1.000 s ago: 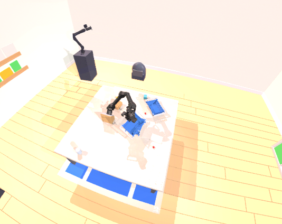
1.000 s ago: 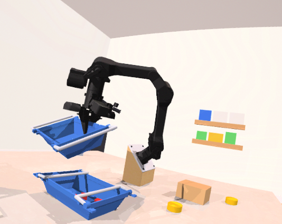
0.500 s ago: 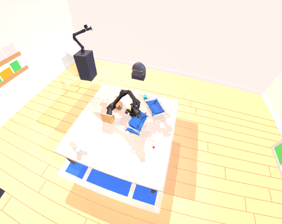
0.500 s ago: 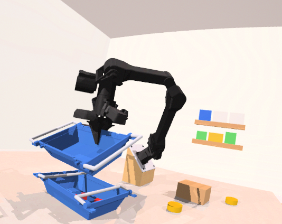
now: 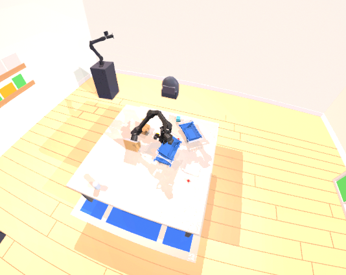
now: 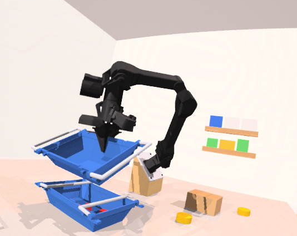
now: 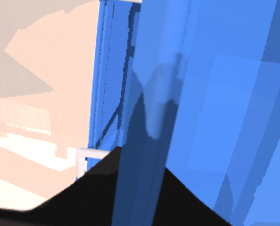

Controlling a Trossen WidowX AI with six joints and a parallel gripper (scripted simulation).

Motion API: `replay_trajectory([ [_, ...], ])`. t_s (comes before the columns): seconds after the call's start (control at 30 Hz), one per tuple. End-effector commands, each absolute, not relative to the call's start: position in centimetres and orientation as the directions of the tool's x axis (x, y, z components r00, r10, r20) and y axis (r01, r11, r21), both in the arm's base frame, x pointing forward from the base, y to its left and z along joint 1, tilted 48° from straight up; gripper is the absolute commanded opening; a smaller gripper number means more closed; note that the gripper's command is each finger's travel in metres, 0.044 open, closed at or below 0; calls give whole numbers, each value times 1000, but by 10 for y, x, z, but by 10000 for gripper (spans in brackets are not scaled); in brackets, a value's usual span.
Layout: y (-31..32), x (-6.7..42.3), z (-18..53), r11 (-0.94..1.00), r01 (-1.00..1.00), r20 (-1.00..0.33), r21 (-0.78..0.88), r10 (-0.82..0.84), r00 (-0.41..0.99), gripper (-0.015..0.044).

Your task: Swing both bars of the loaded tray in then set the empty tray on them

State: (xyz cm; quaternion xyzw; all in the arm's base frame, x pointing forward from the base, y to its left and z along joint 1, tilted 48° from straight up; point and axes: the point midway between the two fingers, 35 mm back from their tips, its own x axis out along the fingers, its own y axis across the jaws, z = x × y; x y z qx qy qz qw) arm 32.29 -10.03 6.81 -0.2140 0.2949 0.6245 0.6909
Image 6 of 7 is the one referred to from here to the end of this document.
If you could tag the yellow short cylinder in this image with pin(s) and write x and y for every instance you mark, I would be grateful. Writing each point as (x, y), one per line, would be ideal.
(183, 218)
(243, 211)

